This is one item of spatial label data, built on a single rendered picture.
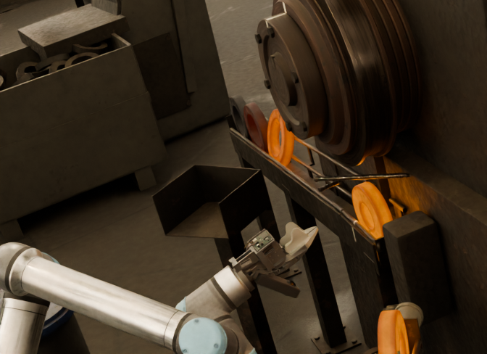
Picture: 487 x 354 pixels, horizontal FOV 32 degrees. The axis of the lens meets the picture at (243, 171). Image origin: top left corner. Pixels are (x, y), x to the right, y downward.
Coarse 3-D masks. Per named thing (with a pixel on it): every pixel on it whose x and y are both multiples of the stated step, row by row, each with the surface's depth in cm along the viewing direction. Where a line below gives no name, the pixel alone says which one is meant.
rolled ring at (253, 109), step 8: (248, 104) 287; (256, 104) 285; (248, 112) 288; (256, 112) 282; (248, 120) 294; (256, 120) 281; (264, 120) 281; (248, 128) 296; (256, 128) 296; (264, 128) 281; (256, 136) 295; (264, 136) 281; (256, 144) 294; (264, 144) 283
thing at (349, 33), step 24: (336, 0) 170; (336, 24) 168; (360, 24) 169; (360, 48) 168; (360, 72) 169; (384, 72) 170; (360, 96) 169; (384, 96) 172; (360, 120) 175; (384, 120) 176; (360, 144) 180; (384, 144) 183
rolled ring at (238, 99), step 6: (234, 96) 303; (240, 96) 302; (234, 102) 301; (240, 102) 300; (234, 108) 310; (240, 108) 298; (234, 114) 311; (240, 114) 299; (234, 120) 314; (240, 120) 313; (240, 126) 312; (240, 132) 311; (246, 132) 299
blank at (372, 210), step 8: (360, 184) 201; (368, 184) 199; (352, 192) 205; (360, 192) 200; (368, 192) 197; (376, 192) 197; (352, 200) 208; (360, 200) 202; (368, 200) 197; (376, 200) 195; (384, 200) 196; (360, 208) 205; (368, 208) 199; (376, 208) 195; (384, 208) 195; (360, 216) 206; (368, 216) 205; (376, 216) 195; (384, 216) 195; (368, 224) 204; (376, 224) 197; (376, 232) 200
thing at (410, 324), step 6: (408, 318) 165; (414, 318) 165; (408, 324) 165; (414, 324) 165; (408, 330) 166; (414, 330) 165; (408, 336) 166; (414, 336) 166; (420, 336) 166; (408, 342) 167; (414, 342) 166
